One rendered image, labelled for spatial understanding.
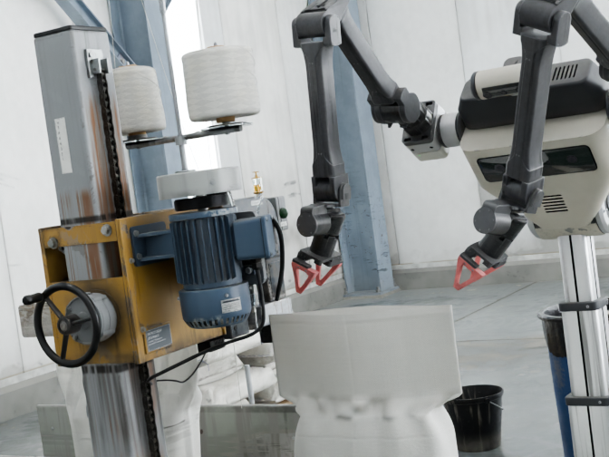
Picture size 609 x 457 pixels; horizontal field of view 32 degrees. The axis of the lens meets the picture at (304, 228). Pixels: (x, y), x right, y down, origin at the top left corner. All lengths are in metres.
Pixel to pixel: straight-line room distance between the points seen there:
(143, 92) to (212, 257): 0.50
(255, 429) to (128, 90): 1.11
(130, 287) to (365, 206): 9.00
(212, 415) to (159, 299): 0.89
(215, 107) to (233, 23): 7.79
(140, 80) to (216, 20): 7.38
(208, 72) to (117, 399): 0.74
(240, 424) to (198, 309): 0.95
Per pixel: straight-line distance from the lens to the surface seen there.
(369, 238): 11.23
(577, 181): 2.72
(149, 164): 8.61
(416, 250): 11.29
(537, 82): 2.19
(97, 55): 2.37
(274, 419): 3.07
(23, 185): 7.73
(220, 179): 2.22
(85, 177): 2.32
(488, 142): 2.72
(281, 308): 2.75
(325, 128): 2.44
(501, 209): 2.24
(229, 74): 2.35
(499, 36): 10.84
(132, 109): 2.51
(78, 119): 2.33
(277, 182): 10.36
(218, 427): 3.19
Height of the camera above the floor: 1.38
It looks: 3 degrees down
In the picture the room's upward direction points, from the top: 8 degrees counter-clockwise
